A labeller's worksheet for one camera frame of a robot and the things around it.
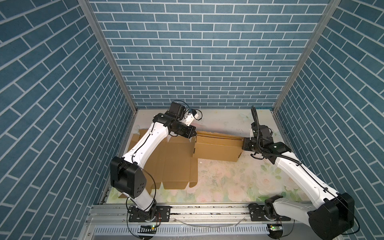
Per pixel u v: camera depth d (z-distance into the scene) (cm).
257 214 73
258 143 60
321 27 77
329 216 38
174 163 90
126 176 43
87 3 69
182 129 68
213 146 82
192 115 74
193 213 75
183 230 77
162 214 74
